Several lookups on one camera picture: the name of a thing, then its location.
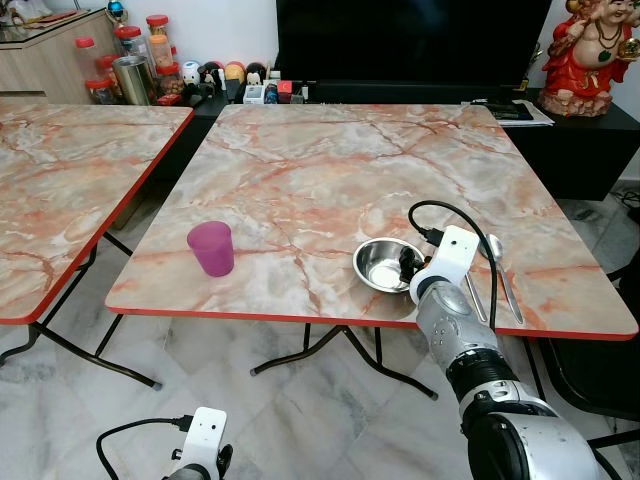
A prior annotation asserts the stainless steel bowl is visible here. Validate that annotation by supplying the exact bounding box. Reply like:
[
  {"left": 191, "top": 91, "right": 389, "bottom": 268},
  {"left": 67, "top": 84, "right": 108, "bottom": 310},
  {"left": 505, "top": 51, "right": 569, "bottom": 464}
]
[{"left": 353, "top": 238, "right": 427, "bottom": 294}]

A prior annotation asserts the thin silver metal utensil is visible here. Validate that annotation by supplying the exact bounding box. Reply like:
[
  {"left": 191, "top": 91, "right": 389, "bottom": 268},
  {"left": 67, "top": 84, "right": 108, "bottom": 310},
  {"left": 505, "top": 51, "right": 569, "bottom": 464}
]
[{"left": 464, "top": 280, "right": 489, "bottom": 324}]

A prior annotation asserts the silver metal spoon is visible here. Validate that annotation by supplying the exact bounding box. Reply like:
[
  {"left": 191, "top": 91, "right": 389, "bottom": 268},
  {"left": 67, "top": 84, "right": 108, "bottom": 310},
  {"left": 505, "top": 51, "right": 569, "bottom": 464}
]
[{"left": 482, "top": 234, "right": 525, "bottom": 326}]

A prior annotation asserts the marble pattern folding table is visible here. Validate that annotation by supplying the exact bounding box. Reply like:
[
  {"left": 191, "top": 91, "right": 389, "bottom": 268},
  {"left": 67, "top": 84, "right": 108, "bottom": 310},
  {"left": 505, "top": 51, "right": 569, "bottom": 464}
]
[
  {"left": 105, "top": 103, "right": 640, "bottom": 401},
  {"left": 0, "top": 97, "right": 196, "bottom": 391}
]

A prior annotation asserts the stack of papers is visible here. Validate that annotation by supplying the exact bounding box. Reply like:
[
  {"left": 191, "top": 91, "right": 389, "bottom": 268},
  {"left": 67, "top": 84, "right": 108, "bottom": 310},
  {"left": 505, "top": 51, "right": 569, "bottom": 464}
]
[{"left": 487, "top": 98, "right": 555, "bottom": 128}]

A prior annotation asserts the purple plastic cup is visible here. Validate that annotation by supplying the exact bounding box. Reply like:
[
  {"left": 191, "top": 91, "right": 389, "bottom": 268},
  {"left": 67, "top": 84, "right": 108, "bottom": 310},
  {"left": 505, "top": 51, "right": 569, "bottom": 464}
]
[{"left": 187, "top": 221, "right": 235, "bottom": 278}]

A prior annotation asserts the black chair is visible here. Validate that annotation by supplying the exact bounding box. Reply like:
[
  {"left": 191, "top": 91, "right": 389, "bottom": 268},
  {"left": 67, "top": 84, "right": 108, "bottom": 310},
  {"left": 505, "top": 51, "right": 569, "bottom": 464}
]
[{"left": 538, "top": 335, "right": 640, "bottom": 423}]

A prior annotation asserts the black flat television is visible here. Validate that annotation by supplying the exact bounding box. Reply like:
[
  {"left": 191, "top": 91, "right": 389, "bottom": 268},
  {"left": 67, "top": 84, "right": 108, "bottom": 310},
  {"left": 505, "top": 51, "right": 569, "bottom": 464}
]
[{"left": 275, "top": 0, "right": 554, "bottom": 87}]

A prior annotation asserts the red laughing buddha statue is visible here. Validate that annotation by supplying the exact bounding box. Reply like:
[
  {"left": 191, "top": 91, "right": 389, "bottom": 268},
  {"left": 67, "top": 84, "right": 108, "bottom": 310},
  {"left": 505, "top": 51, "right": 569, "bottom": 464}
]
[{"left": 538, "top": 0, "right": 640, "bottom": 118}]

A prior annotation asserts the red lidded snack jar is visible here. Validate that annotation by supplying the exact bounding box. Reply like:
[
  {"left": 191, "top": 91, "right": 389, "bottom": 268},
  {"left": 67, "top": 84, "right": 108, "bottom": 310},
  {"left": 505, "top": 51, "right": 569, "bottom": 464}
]
[{"left": 155, "top": 62, "right": 187, "bottom": 102}]

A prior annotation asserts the stainless steel tumbler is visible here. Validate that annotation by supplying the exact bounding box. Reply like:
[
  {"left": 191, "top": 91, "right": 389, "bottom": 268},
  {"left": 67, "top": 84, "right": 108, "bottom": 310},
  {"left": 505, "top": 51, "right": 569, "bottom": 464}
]
[{"left": 112, "top": 55, "right": 157, "bottom": 106}]

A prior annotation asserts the tall red lidded jar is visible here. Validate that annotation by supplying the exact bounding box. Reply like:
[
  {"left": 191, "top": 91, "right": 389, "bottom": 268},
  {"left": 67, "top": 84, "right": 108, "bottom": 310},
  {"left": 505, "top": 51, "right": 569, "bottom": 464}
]
[{"left": 146, "top": 14, "right": 175, "bottom": 71}]

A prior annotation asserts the small red lidded jar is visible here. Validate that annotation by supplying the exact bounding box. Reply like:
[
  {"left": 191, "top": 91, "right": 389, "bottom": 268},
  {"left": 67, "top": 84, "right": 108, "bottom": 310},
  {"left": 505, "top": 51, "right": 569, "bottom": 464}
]
[{"left": 86, "top": 78, "right": 117, "bottom": 106}]

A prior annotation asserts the red lidded plastic jar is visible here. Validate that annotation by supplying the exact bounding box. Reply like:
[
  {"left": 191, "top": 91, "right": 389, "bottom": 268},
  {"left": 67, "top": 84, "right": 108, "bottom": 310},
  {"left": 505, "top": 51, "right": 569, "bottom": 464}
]
[{"left": 113, "top": 26, "right": 147, "bottom": 61}]

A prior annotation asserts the slim red lidded jar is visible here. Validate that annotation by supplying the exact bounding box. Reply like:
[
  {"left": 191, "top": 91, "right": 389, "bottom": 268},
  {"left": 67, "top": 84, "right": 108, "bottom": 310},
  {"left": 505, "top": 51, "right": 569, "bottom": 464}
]
[{"left": 74, "top": 37, "right": 102, "bottom": 87}]

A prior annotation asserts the light wooden cabinet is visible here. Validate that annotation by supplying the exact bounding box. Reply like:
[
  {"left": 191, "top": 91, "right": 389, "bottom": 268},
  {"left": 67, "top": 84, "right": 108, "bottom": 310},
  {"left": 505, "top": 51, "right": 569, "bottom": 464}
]
[{"left": 0, "top": 8, "right": 126, "bottom": 106}]

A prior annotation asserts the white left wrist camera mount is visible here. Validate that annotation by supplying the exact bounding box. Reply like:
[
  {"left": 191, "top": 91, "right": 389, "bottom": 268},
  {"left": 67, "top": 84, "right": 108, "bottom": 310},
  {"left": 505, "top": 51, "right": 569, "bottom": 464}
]
[{"left": 180, "top": 407, "right": 228, "bottom": 479}]

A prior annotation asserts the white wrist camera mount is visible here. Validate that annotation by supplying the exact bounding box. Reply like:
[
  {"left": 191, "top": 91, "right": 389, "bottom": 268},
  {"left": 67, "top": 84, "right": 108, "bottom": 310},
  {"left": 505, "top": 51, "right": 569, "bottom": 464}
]
[
  {"left": 409, "top": 226, "right": 483, "bottom": 307},
  {"left": 180, "top": 407, "right": 228, "bottom": 479}
]

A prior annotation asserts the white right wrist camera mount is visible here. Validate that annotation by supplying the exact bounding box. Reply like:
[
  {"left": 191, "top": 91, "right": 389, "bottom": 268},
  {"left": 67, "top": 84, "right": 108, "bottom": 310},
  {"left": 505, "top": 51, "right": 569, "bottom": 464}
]
[{"left": 409, "top": 226, "right": 483, "bottom": 307}]

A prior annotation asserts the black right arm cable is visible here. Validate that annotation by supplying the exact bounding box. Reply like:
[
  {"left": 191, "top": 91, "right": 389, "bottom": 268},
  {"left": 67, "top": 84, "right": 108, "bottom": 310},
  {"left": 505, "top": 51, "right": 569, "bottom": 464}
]
[{"left": 407, "top": 200, "right": 500, "bottom": 331}]

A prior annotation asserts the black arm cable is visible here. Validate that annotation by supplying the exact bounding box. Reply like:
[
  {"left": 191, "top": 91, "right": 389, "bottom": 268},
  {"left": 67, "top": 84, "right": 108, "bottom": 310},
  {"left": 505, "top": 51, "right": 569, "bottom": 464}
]
[
  {"left": 96, "top": 415, "right": 194, "bottom": 480},
  {"left": 407, "top": 200, "right": 500, "bottom": 331}
]

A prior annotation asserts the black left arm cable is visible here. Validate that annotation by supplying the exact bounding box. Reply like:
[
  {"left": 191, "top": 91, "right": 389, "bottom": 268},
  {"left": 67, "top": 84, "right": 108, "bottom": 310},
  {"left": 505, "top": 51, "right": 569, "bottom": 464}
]
[{"left": 96, "top": 415, "right": 194, "bottom": 480}]

